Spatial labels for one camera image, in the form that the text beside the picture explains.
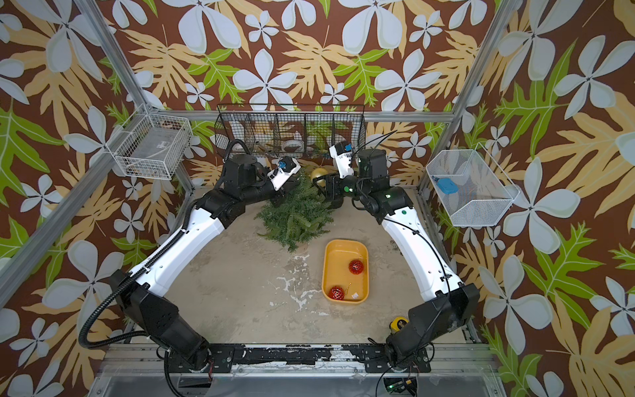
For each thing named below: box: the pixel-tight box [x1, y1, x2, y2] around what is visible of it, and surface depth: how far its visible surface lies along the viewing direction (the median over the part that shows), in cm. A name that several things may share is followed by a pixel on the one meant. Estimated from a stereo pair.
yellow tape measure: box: [389, 316, 410, 333], surface depth 81 cm
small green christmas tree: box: [254, 170, 335, 253], surface depth 78 cm
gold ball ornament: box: [310, 167, 330, 187], surface depth 70 cm
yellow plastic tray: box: [321, 239, 370, 305], surface depth 94 cm
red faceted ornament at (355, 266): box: [348, 258, 365, 276], surface depth 91 cm
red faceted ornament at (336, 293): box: [328, 286, 345, 302], surface depth 84 cm
